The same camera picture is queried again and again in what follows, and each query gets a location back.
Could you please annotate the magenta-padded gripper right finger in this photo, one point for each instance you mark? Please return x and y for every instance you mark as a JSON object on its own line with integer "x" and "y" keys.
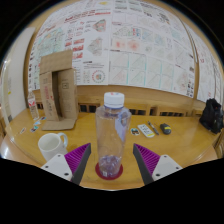
{"x": 165, "y": 166}

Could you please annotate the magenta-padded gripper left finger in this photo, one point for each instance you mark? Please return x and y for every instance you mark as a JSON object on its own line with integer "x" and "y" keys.
{"x": 58, "y": 165}

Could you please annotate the clear plastic bottle white cap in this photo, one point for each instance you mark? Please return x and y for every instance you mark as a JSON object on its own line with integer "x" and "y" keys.
{"x": 112, "y": 133}

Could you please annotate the small water bottle red label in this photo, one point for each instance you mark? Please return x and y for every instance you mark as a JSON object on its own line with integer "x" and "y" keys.
{"x": 33, "y": 106}

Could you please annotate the white ceramic mug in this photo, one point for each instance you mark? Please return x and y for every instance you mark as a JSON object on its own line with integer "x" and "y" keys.
{"x": 50, "y": 145}

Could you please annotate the black yellow tape measure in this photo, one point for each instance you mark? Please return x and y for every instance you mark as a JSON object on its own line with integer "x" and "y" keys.
{"x": 165, "y": 128}

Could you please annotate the dark pen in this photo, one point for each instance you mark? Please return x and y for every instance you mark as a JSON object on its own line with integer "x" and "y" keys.
{"x": 153, "y": 128}

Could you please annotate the white remote control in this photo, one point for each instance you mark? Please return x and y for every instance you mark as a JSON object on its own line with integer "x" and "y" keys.
{"x": 146, "y": 130}

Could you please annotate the flat round red coaster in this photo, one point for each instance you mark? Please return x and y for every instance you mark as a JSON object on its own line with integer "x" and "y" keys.
{"x": 99, "y": 173}

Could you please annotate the rectangular colourful card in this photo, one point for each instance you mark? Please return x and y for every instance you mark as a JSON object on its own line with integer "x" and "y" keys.
{"x": 37, "y": 123}
{"x": 34, "y": 129}
{"x": 43, "y": 118}

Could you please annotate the small round dark sticker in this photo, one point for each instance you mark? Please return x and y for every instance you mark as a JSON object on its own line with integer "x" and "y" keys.
{"x": 135, "y": 131}

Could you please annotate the black bag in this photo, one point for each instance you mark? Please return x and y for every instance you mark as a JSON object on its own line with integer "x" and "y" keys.
{"x": 211, "y": 116}

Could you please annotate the brown cardboard box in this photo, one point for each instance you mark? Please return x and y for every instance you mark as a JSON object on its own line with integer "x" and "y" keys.
{"x": 63, "y": 93}

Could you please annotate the large printed wall poster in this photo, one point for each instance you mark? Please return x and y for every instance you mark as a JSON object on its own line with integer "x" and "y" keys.
{"x": 140, "y": 43}

